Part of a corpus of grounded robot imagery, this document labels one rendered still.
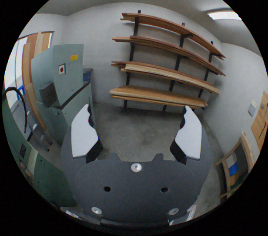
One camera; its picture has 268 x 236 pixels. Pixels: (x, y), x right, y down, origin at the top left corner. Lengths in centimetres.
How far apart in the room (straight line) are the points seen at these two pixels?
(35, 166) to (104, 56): 209
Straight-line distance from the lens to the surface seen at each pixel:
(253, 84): 253
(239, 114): 251
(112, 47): 195
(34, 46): 229
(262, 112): 243
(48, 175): 95
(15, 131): 79
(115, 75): 199
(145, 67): 144
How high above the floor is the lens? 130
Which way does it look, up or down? 31 degrees down
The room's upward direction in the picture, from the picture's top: 10 degrees clockwise
